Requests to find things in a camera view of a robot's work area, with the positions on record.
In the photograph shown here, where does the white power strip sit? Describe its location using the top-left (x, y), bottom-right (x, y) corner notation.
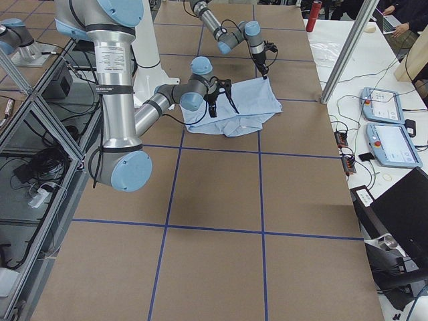
top-left (28, 187), bottom-right (49, 208)

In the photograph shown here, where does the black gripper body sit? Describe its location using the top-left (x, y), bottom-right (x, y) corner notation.
top-left (204, 78), bottom-right (232, 107)
top-left (250, 40), bottom-right (278, 69)

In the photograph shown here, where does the aluminium frame rack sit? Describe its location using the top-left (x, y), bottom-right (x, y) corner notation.
top-left (1, 40), bottom-right (101, 320)

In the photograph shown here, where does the laptop computer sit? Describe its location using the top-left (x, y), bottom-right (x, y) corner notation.
top-left (372, 8), bottom-right (401, 35)

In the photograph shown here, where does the grey aluminium frame post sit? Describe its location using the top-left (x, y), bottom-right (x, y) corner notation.
top-left (320, 0), bottom-right (379, 104)

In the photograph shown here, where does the lower teach pendant tablet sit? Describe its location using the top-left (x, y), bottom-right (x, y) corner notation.
top-left (366, 122), bottom-right (423, 169)

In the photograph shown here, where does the clear plastic bag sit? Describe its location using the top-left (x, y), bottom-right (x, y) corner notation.
top-left (308, 33), bottom-right (345, 68)

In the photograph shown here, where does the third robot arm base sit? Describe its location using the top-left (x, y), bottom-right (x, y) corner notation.
top-left (1, 18), bottom-right (57, 68)

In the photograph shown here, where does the black monitor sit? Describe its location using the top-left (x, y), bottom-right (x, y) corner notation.
top-left (350, 167), bottom-right (428, 312)

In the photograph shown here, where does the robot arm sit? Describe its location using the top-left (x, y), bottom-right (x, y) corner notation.
top-left (189, 1), bottom-right (278, 79)
top-left (55, 1), bottom-right (232, 192)

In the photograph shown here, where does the teach pendant tablet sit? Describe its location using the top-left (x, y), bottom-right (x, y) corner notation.
top-left (366, 122), bottom-right (423, 169)
top-left (360, 87), bottom-right (405, 124)

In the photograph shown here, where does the light blue button-up shirt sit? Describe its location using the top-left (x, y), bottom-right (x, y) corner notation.
top-left (181, 77), bottom-right (282, 137)

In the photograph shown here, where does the red cylinder bottle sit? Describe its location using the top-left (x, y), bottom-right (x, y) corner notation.
top-left (306, 1), bottom-right (322, 33)

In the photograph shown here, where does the upper teach pendant tablet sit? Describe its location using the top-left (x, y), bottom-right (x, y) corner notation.
top-left (360, 87), bottom-right (405, 124)

